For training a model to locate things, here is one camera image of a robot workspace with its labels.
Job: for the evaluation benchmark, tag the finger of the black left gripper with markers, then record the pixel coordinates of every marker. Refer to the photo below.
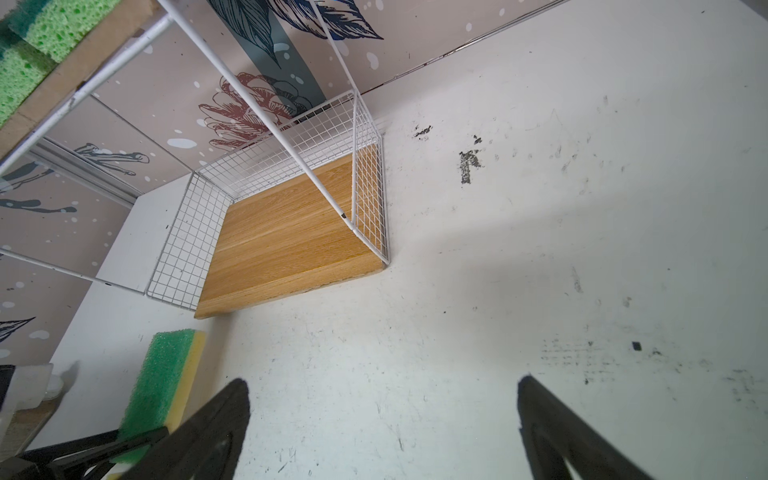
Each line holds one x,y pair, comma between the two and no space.
86,458

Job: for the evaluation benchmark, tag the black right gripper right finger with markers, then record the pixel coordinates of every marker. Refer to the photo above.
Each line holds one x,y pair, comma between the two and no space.
557,441

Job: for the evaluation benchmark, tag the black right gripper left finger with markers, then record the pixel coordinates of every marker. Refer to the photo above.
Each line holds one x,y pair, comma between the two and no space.
206,446

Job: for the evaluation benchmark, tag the light green sponge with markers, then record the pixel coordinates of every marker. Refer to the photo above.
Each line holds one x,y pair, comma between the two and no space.
160,395

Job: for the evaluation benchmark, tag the dark green sponge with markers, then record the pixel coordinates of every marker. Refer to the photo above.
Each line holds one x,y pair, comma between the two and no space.
23,68
56,27

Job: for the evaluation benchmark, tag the bottom wooden shelf board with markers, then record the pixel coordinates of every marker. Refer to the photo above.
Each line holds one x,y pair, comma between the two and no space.
288,239

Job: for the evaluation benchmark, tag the white wire three-tier shelf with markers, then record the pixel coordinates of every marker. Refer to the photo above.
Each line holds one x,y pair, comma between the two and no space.
244,96

